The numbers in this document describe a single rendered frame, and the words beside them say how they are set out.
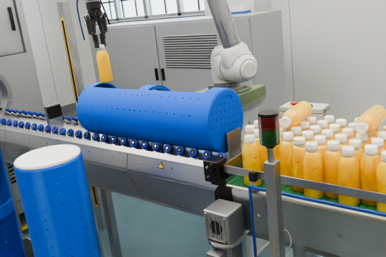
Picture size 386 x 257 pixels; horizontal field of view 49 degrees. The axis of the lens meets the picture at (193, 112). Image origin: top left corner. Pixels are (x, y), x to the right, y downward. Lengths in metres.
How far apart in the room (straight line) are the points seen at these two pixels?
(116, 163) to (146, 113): 0.39
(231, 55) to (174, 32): 1.76
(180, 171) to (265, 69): 1.93
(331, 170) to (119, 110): 1.06
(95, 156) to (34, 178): 0.59
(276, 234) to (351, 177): 0.30
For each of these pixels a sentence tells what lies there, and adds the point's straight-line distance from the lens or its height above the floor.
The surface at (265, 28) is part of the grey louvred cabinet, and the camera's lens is 3.69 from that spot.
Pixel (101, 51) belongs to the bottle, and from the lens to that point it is 2.31.
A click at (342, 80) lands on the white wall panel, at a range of 4.61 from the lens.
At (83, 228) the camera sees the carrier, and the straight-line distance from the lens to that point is 1.98.
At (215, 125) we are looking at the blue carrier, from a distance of 1.80.
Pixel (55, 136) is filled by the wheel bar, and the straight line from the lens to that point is 2.67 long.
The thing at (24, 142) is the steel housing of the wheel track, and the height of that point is 0.85.
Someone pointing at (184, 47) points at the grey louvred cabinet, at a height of 1.20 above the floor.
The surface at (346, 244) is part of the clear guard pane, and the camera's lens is 1.50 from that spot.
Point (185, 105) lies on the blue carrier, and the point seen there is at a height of 1.18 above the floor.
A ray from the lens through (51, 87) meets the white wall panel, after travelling 7.35.
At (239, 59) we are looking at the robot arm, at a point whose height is 1.28.
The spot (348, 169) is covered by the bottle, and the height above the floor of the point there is 1.03.
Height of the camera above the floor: 1.61
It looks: 15 degrees down
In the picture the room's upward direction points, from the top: 7 degrees counter-clockwise
